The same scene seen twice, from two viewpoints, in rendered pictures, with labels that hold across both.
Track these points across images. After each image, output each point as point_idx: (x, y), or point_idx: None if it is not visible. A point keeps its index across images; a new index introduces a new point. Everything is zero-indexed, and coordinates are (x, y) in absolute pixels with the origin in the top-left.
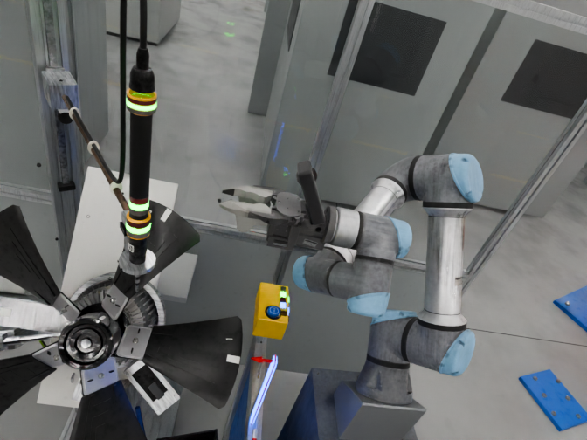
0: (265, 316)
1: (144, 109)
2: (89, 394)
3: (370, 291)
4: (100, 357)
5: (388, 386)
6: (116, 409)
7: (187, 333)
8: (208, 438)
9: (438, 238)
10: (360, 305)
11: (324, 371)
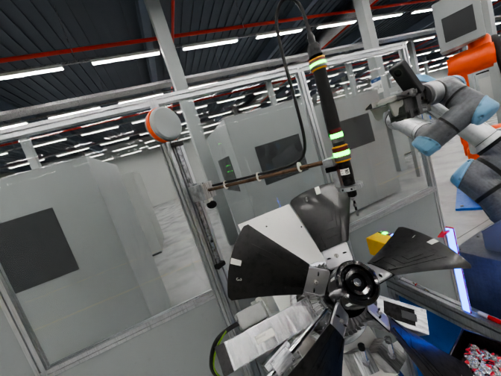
0: None
1: (325, 61)
2: (390, 327)
3: (481, 97)
4: (375, 284)
5: None
6: (411, 336)
7: (390, 250)
8: (464, 344)
9: (446, 109)
10: (486, 105)
11: (460, 246)
